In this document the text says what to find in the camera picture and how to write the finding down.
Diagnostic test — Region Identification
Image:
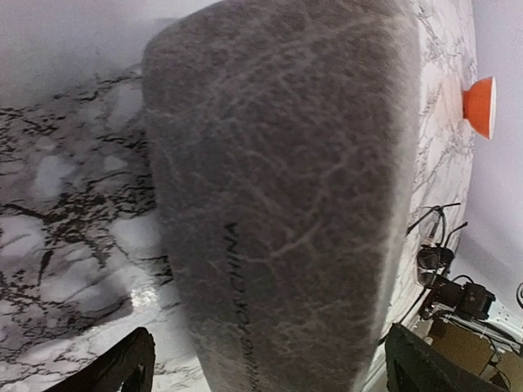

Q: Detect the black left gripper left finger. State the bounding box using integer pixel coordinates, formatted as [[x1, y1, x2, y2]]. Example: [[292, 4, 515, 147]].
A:
[[56, 327, 155, 391]]

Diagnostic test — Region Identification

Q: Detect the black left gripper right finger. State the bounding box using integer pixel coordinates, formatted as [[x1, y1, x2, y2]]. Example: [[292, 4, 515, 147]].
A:
[[385, 323, 502, 392]]

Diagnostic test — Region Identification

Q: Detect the grey marbled glasses case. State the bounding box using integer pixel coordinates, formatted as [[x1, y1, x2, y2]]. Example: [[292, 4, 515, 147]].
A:
[[142, 1, 421, 391]]

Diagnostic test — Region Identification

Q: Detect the orange bowl white inside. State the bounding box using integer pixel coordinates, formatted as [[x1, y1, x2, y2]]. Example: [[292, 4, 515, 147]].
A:
[[463, 76, 497, 140]]

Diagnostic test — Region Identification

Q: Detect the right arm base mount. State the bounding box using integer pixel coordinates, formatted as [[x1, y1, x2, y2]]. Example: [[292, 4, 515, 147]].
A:
[[418, 278, 522, 388]]

